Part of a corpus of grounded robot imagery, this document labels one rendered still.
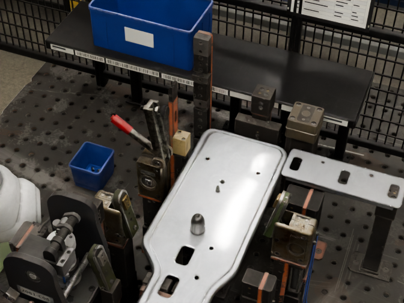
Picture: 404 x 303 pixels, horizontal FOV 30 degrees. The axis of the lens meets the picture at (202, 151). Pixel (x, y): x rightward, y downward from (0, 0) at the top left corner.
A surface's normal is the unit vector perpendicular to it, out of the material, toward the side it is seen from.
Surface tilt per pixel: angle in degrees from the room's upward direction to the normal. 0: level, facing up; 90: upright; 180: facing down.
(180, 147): 90
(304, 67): 0
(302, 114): 0
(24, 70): 0
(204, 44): 90
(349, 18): 90
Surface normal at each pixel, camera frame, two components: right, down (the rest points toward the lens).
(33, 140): 0.01, -0.71
